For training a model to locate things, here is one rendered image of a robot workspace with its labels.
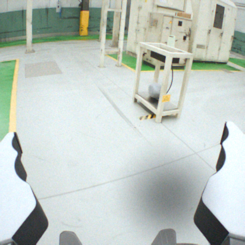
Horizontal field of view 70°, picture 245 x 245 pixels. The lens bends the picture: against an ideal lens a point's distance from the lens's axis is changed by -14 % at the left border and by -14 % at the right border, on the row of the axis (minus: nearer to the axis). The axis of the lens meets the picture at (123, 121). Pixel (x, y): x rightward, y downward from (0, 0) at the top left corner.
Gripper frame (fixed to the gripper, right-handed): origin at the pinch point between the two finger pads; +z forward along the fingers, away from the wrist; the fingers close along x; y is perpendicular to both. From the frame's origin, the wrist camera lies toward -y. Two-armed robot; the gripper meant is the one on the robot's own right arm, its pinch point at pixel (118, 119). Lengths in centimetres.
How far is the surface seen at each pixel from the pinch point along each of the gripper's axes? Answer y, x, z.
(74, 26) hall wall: 33, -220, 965
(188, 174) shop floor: 114, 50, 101
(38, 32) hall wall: 32, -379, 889
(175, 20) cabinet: 9, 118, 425
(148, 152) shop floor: 110, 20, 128
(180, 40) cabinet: 55, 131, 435
